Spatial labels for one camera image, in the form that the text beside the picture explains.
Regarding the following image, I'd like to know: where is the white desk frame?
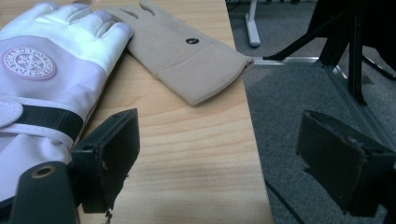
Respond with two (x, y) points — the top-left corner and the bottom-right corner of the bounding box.
(244, 0), (262, 49)

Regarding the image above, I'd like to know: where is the white and lilac ski glove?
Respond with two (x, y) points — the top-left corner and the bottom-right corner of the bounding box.
(0, 1), (134, 203)

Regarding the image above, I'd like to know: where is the beige fabric glove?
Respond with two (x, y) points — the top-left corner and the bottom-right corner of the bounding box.
(106, 0), (255, 107)

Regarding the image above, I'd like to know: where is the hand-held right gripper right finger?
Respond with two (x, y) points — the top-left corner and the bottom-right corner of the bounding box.
(295, 110), (396, 217)

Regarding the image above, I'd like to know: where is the thin black floor cable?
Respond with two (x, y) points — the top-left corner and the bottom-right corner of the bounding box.
(264, 178), (306, 224)

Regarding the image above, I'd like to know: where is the aluminium floor rail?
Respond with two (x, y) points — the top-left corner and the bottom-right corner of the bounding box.
(321, 63), (396, 152)
(252, 55), (322, 66)

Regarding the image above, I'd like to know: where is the black tripod stand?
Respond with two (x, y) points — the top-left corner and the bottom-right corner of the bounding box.
(262, 0), (396, 106)

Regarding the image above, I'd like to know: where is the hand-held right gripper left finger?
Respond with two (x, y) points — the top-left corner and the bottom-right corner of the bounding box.
(70, 107), (141, 215)

